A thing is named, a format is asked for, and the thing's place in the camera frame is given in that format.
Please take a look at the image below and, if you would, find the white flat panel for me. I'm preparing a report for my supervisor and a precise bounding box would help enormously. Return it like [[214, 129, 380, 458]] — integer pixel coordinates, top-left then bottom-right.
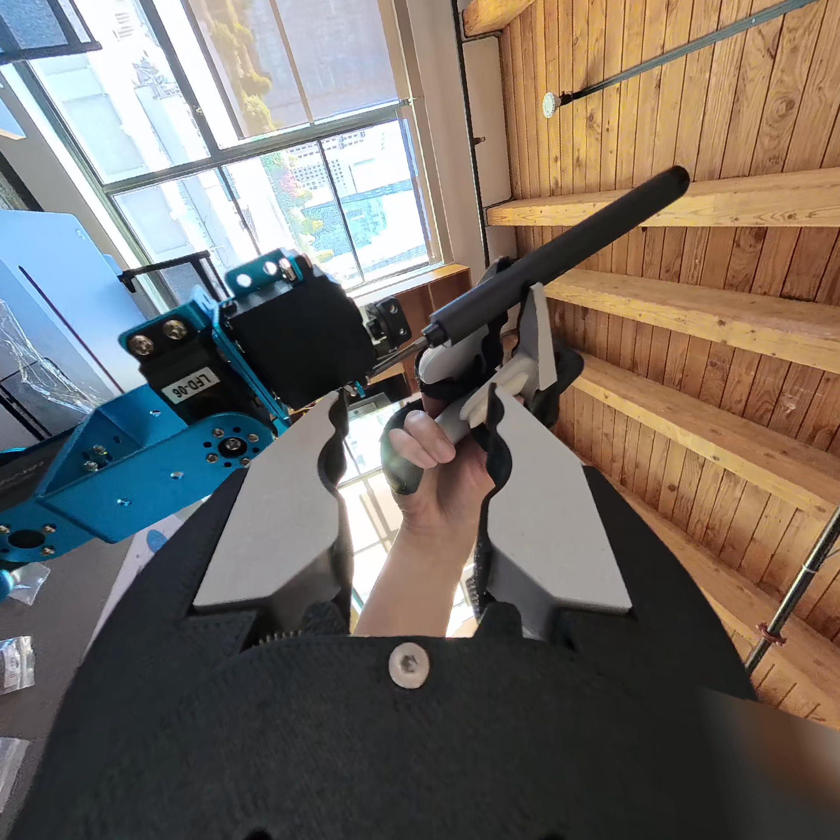
[[0, 210, 142, 447]]

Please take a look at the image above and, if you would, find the black metal frame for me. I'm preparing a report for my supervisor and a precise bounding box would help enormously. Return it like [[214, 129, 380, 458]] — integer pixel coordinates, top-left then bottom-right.
[[118, 249, 227, 303]]

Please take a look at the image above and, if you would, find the black sprinkler pipe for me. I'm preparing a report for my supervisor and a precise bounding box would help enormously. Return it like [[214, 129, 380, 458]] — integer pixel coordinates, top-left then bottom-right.
[[541, 0, 821, 119]]

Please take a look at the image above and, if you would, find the blue toy robot arm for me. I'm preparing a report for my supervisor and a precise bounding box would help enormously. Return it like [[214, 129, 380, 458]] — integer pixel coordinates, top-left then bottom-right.
[[0, 248, 414, 572]]

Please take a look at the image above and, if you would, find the person's right forearm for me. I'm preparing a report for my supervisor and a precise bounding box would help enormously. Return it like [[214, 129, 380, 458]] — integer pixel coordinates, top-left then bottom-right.
[[351, 525, 480, 639]]

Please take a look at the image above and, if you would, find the grey electric screwdriver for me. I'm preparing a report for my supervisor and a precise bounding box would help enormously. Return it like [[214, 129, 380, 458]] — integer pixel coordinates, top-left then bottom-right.
[[367, 165, 691, 378]]

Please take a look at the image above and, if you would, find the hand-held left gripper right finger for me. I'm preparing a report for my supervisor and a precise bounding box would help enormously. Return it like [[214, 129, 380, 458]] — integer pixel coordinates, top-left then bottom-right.
[[472, 385, 635, 642]]

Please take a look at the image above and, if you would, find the black wall conduit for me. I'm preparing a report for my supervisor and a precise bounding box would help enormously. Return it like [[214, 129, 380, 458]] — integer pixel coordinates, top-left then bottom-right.
[[453, 0, 490, 247]]

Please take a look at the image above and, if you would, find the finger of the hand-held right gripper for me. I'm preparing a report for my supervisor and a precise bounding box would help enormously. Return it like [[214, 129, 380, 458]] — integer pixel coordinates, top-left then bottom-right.
[[419, 257, 519, 386], [515, 282, 560, 396]]

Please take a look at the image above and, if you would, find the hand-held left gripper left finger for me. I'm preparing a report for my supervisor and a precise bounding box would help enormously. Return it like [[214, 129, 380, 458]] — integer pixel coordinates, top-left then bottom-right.
[[193, 388, 355, 632]]

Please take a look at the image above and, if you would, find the white printed box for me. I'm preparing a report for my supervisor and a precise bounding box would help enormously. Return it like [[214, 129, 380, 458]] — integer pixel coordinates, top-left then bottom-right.
[[85, 512, 198, 657]]

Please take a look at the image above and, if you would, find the wooden shelf cabinet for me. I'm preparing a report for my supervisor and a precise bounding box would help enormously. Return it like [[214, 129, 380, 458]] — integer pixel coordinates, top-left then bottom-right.
[[367, 264, 473, 395]]

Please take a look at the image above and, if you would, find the person's right hand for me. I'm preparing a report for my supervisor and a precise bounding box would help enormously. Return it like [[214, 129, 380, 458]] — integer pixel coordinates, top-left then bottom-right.
[[388, 408, 498, 536]]

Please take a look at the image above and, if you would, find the small clear plastic bag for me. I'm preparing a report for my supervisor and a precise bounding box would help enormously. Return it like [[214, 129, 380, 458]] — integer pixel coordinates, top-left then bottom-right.
[[0, 635, 37, 697], [0, 561, 50, 605]]

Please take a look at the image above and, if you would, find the large window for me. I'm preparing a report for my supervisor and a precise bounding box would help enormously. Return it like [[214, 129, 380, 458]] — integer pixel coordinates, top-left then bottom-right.
[[0, 0, 454, 309]]

